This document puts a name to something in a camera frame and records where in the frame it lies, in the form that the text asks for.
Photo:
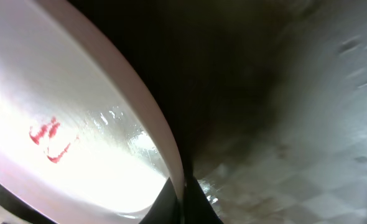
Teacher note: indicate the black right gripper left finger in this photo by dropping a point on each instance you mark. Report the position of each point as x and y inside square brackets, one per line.
[165, 209]

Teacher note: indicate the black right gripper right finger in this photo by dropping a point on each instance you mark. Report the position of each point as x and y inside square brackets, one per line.
[196, 208]

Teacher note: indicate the dark brown serving tray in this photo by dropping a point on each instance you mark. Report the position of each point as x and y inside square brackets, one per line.
[267, 100]

